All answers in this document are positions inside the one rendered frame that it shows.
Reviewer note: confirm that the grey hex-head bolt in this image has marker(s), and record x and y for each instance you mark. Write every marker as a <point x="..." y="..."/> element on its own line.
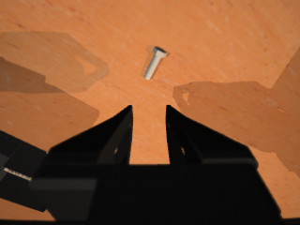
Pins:
<point x="158" y="53"/>

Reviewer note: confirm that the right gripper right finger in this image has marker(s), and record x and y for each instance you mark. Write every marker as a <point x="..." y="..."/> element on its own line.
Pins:
<point x="200" y="143"/>

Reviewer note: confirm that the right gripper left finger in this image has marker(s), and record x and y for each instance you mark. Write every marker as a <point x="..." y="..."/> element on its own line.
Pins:
<point x="98" y="143"/>

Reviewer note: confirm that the dark grey bin rack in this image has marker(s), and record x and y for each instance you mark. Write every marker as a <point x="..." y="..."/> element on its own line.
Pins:
<point x="19" y="161"/>

